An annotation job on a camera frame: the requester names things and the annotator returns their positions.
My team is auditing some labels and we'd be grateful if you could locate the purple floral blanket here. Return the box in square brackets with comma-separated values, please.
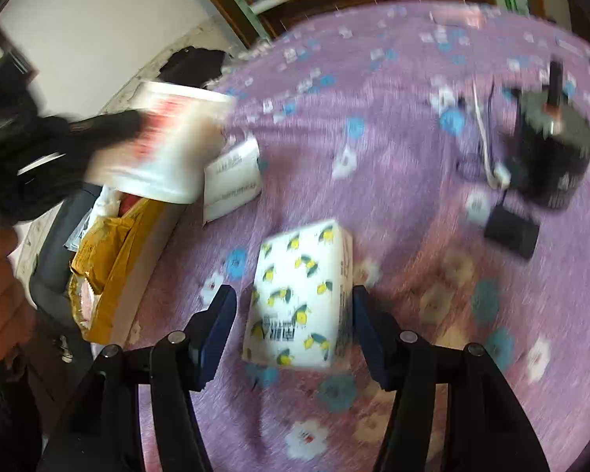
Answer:
[128, 2, 590, 472]

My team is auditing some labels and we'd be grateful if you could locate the small black box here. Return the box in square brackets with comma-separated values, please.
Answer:
[484, 205, 542, 260]

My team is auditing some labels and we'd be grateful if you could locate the black bag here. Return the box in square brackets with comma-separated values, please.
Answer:
[160, 46, 227, 89]

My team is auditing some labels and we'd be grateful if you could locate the white packet red print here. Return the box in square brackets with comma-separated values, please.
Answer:
[86, 81, 237, 205]

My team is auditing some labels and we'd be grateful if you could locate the grey chair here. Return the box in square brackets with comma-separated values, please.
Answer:
[29, 187, 99, 369]

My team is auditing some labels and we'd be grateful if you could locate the black electric motor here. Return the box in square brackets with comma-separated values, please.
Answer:
[504, 61, 590, 210]

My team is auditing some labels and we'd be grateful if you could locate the lemon print tissue pack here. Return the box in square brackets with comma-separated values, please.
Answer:
[241, 219, 355, 371]

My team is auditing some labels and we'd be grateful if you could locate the white foam box yellow tape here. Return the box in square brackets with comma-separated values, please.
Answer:
[69, 192, 188, 345]

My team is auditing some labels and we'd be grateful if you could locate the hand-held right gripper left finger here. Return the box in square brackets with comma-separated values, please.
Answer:
[39, 285, 238, 472]

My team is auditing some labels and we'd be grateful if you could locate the person's left hand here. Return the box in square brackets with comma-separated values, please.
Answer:
[0, 229, 36, 365]

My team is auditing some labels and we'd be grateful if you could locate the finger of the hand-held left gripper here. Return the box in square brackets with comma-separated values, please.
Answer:
[44, 111, 146, 158]

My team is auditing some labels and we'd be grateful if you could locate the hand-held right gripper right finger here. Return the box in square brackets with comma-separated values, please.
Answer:
[352, 285, 551, 472]

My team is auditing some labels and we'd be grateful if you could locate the white motor cable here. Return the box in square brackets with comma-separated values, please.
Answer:
[472, 83, 513, 190]

